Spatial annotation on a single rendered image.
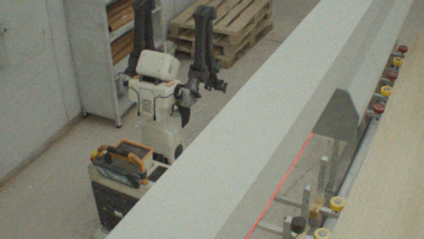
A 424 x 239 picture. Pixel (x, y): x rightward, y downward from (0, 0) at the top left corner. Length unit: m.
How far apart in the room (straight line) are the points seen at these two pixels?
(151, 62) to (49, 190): 1.76
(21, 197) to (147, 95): 1.75
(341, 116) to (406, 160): 2.38
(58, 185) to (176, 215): 4.02
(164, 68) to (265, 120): 2.52
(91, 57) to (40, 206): 1.39
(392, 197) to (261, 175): 2.40
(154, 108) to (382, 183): 1.35
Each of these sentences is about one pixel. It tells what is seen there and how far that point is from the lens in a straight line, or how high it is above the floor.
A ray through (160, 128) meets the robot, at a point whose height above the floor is 0.93.
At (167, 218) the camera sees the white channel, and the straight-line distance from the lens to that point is 0.39.
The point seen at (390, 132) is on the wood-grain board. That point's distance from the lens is 3.30.
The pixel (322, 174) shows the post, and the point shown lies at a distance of 2.68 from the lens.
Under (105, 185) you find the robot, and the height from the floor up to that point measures 0.71.
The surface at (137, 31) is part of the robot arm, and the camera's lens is 3.22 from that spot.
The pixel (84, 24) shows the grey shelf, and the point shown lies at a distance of 4.58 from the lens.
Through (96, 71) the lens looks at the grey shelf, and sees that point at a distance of 4.73.
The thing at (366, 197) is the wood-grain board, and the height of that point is 0.90.
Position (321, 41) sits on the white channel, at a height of 2.46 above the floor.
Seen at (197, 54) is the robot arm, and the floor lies 1.38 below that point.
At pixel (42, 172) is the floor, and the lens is 4.60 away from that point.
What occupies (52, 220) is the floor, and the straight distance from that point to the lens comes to 4.10.
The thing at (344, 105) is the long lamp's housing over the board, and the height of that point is 2.36.
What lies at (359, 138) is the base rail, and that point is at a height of 0.70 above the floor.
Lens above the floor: 2.73
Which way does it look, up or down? 34 degrees down
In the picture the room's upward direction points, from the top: 3 degrees counter-clockwise
